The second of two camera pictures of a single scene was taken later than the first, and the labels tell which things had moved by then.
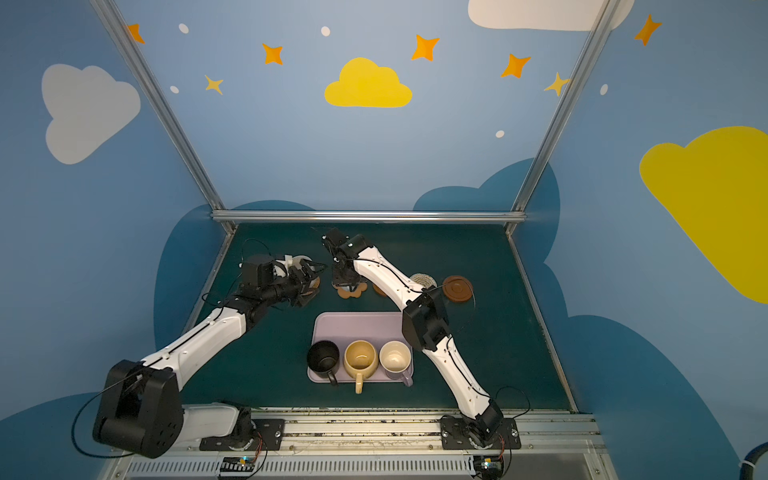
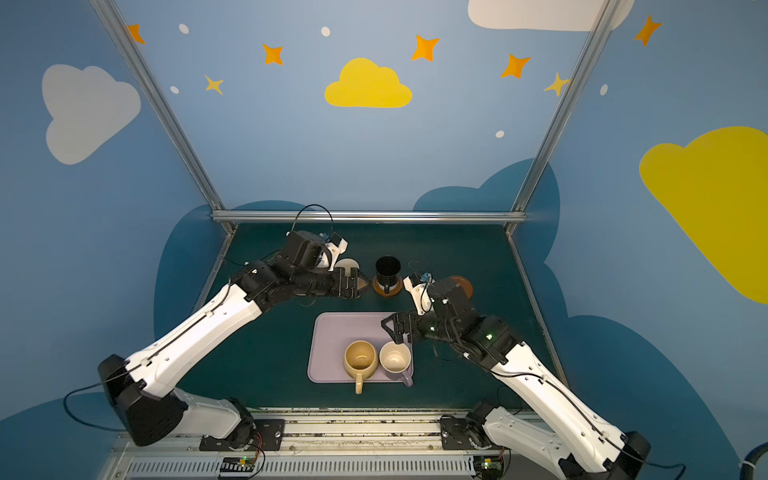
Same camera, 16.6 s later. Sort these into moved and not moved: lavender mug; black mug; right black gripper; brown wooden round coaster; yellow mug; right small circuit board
Moved: black mug; right black gripper
Not moved: lavender mug; brown wooden round coaster; right small circuit board; yellow mug
